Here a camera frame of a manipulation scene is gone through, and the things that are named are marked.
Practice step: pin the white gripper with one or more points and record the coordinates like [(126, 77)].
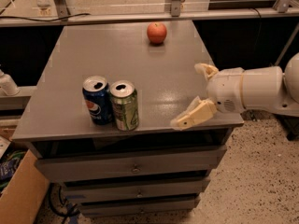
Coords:
[(224, 90)]

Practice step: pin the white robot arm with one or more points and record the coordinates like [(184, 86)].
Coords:
[(272, 89)]

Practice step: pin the white pipe fitting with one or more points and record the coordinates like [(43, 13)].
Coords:
[(8, 85)]

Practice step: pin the top grey drawer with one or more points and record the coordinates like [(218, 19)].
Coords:
[(152, 162)]

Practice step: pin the grey drawer cabinet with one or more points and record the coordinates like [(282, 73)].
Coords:
[(57, 124)]

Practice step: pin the cardboard box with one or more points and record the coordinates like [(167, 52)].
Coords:
[(21, 199)]

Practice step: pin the green soda can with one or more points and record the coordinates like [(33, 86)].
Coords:
[(123, 96)]

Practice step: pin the middle grey drawer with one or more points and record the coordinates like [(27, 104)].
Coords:
[(137, 190)]

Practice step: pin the bottom grey drawer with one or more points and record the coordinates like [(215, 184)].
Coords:
[(120, 209)]

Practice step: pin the snack bags in box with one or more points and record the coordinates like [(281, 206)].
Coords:
[(9, 165)]

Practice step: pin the blue pepsi can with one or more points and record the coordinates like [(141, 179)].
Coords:
[(95, 91)]

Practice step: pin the red apple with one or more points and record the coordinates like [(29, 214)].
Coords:
[(156, 32)]

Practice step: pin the grey drawer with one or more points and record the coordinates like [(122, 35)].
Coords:
[(137, 190), (152, 162), (120, 209)]

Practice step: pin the grey metal frame rail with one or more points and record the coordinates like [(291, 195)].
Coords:
[(86, 18)]

